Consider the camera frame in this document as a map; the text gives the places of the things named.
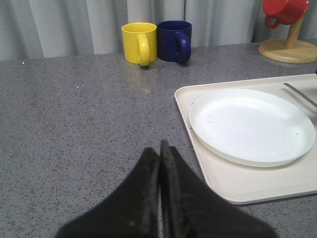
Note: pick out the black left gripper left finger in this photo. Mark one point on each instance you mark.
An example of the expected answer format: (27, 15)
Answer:
(131, 211)

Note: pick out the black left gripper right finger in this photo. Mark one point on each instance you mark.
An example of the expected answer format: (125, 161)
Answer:
(190, 209)

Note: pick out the white round plate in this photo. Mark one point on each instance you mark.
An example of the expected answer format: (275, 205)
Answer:
(251, 127)

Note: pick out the silver metal fork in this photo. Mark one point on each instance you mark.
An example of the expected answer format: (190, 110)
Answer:
(301, 94)

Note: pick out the cream rabbit serving tray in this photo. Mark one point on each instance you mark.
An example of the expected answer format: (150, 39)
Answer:
(240, 184)

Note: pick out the dark blue ceramic mug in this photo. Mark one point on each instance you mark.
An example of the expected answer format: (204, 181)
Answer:
(174, 41)

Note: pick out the yellow ceramic mug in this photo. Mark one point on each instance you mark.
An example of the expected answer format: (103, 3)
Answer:
(140, 43)

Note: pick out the wooden mug tree stand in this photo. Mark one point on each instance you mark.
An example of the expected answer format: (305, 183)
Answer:
(289, 50)

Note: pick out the grey pleated curtain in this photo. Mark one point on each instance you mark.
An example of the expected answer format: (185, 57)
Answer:
(31, 29)

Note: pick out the red ribbed mug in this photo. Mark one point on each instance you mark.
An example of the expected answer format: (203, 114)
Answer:
(284, 12)

